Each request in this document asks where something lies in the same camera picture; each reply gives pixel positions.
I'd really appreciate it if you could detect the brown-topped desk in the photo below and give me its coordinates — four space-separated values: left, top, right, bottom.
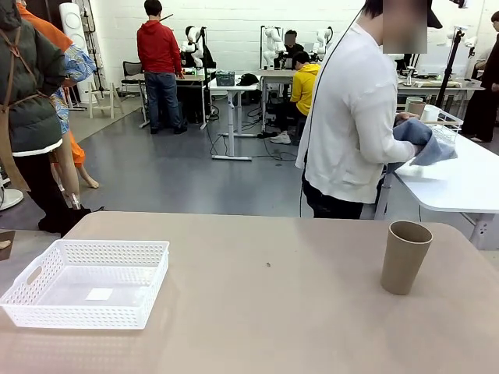
123 72 210 130

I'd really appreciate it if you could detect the seated person in black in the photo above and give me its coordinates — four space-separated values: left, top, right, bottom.
274 30 306 71

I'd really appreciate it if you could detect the person's right forearm white sleeve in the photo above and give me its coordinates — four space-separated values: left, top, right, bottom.
364 128 420 164

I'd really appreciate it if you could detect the beige-topped desk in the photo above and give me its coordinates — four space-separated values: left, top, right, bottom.
257 69 299 133

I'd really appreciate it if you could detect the black pole stand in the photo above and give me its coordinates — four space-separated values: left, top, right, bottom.
199 26 210 129

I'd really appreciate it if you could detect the person in long dark coat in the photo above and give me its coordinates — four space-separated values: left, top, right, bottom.
461 10 499 143

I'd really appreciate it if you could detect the person in white cardigan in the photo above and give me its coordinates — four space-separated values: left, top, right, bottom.
295 0 444 219

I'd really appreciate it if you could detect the white perforated plastic basket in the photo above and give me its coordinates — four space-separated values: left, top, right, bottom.
0 239 171 331

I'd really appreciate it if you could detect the white tower fan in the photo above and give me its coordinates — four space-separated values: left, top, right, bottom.
58 2 98 105

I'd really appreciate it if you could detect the person in yellow hoodie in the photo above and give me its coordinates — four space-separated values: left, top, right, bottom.
271 50 323 145

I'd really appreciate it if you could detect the black tripod stand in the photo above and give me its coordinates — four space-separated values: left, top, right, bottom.
434 29 467 112

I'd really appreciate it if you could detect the white rounded table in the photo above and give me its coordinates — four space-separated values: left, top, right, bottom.
384 104 499 250

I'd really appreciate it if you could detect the black mesh office chair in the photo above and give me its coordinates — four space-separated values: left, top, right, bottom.
121 60 146 97

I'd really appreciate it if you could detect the white round floor base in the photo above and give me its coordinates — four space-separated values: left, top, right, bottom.
0 189 24 211

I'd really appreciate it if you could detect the black cap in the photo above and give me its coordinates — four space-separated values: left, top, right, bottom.
235 72 260 87

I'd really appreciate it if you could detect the long grey background desk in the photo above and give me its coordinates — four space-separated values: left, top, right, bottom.
395 76 487 97

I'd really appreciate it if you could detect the black hanging cable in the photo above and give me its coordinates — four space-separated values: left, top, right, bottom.
299 7 366 218

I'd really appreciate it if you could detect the white wooden step stool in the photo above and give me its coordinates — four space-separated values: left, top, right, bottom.
87 81 125 120

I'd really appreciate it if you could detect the white wire dish rack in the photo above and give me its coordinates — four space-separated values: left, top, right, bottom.
423 104 464 146

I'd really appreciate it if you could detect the mannequin in orange and blue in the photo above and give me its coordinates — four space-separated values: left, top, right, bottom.
17 2 101 207

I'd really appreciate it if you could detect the dark green puffer jacket figure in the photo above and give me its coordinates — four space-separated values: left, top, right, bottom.
0 0 67 235

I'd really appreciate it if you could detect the person in red hoodie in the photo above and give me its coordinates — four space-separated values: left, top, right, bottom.
136 0 189 136

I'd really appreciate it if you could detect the white height-adjustable desk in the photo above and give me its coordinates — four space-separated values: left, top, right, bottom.
208 76 261 161

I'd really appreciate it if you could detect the blue-grey cloth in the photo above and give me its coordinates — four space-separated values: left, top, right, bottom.
391 118 459 175

